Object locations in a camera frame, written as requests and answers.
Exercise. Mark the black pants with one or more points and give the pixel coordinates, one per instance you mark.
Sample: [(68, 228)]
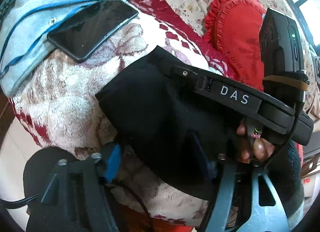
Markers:
[(174, 131)]

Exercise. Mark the black smartphone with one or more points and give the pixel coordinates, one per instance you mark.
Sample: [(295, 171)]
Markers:
[(80, 35)]

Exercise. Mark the light blue clothing pile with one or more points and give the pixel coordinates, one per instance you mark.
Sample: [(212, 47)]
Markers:
[(24, 28)]

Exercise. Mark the red heart-shaped cushion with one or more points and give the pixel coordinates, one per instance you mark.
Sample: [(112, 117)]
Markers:
[(232, 28)]

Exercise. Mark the red and white fleece blanket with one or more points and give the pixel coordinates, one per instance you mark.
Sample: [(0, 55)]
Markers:
[(56, 103)]

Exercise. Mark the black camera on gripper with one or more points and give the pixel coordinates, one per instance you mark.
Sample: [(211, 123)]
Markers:
[(281, 51)]

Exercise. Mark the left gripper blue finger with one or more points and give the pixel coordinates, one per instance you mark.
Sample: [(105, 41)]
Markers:
[(110, 161)]

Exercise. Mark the right hand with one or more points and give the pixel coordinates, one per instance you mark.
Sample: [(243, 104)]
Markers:
[(260, 150)]

